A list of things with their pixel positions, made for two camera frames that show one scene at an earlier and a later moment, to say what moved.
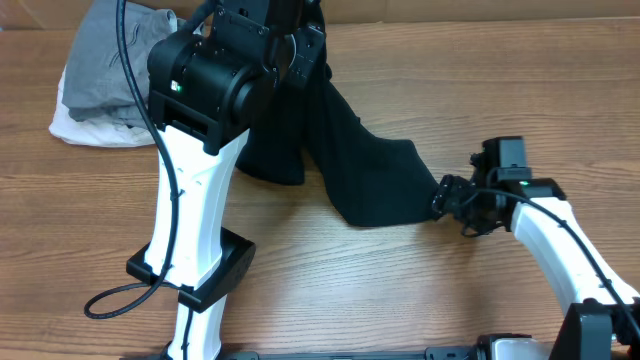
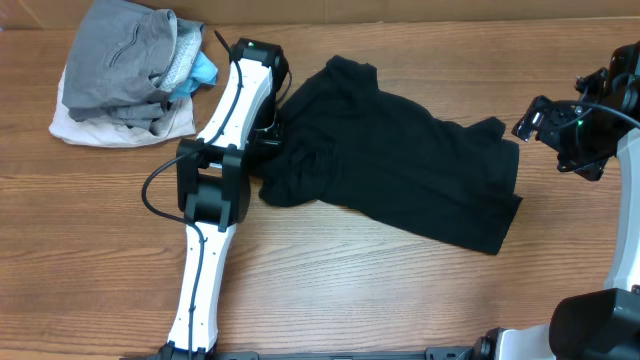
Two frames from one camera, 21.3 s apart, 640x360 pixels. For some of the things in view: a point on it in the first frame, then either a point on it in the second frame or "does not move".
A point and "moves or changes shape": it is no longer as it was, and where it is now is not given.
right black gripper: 447,199 to 592,165
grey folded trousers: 96,81 does not move
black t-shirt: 373,179 moves or changes shape
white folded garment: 96,132 does not move
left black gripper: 307,50 to 277,134
